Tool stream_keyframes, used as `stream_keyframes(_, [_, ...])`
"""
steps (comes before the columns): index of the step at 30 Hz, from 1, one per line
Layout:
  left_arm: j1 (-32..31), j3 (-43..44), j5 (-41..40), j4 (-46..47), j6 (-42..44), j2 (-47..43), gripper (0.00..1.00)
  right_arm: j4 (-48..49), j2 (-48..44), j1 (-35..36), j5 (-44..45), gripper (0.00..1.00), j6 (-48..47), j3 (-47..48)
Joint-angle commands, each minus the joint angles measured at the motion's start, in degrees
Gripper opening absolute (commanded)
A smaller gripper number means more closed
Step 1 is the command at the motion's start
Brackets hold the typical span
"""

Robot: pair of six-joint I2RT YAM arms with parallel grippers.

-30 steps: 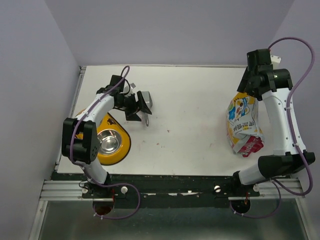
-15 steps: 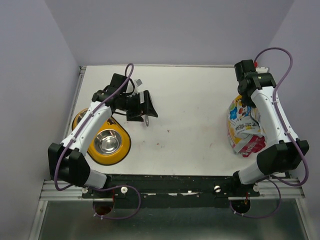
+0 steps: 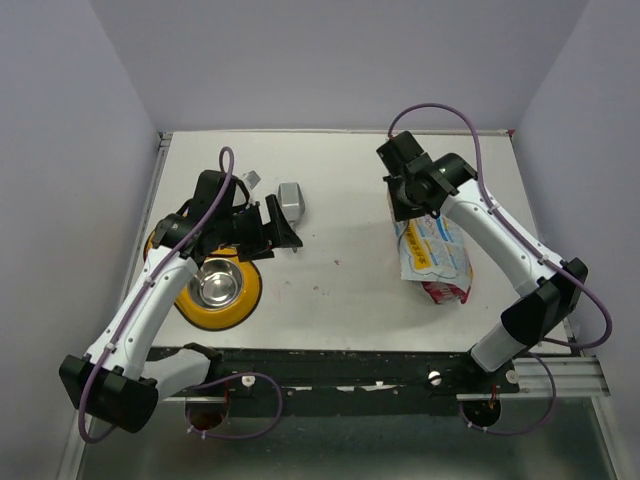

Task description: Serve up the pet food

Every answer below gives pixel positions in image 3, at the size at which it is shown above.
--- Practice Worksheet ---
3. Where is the metal food scoop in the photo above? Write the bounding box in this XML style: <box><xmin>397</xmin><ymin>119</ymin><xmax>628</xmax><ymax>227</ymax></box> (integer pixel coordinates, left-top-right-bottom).
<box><xmin>277</xmin><ymin>182</ymin><xmax>306</xmax><ymax>225</ymax></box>

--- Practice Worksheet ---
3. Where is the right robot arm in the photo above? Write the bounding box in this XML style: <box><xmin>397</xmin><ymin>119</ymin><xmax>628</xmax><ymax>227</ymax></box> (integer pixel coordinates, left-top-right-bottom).
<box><xmin>226</xmin><ymin>132</ymin><xmax>544</xmax><ymax>352</ymax></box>

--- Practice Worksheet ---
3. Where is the purple cable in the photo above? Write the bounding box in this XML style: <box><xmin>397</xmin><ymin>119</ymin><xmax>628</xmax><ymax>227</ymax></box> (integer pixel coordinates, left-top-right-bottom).
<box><xmin>77</xmin><ymin>146</ymin><xmax>284</xmax><ymax>445</ymax></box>
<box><xmin>387</xmin><ymin>103</ymin><xmax>616</xmax><ymax>435</ymax></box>

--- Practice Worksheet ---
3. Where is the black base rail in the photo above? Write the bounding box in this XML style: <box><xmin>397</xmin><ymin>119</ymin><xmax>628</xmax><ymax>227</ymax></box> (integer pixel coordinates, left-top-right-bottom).
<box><xmin>172</xmin><ymin>348</ymin><xmax>519</xmax><ymax>418</ymax></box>

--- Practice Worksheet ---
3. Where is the yellow double pet bowl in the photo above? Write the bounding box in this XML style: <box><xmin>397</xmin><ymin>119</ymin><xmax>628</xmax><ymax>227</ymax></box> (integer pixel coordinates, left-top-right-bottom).
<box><xmin>174</xmin><ymin>248</ymin><xmax>263</xmax><ymax>331</ymax></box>

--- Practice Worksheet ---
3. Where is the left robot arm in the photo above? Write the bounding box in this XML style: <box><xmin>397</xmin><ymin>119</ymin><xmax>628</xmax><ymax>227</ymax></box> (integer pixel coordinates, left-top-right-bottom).
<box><xmin>59</xmin><ymin>170</ymin><xmax>303</xmax><ymax>433</ymax></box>

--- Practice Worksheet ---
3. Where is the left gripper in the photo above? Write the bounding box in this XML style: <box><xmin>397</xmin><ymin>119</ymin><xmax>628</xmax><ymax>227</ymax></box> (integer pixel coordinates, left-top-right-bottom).
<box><xmin>218</xmin><ymin>194</ymin><xmax>304</xmax><ymax>263</ymax></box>

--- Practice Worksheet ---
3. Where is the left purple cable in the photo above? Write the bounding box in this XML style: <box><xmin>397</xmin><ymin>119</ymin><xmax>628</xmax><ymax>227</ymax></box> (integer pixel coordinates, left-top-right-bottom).
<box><xmin>77</xmin><ymin>146</ymin><xmax>284</xmax><ymax>445</ymax></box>

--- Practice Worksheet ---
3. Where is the aluminium frame rail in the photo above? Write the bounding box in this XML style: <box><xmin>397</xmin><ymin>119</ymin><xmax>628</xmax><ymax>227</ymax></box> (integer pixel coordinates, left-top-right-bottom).
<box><xmin>457</xmin><ymin>355</ymin><xmax>611</xmax><ymax>401</ymax></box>

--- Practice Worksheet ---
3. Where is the pet food bag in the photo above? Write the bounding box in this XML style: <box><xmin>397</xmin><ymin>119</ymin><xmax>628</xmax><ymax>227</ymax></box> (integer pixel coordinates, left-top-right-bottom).
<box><xmin>393</xmin><ymin>215</ymin><xmax>473</xmax><ymax>305</ymax></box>

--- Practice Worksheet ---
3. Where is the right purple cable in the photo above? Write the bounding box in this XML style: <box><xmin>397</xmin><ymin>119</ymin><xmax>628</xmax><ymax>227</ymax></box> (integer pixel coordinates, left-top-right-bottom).
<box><xmin>387</xmin><ymin>103</ymin><xmax>616</xmax><ymax>435</ymax></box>

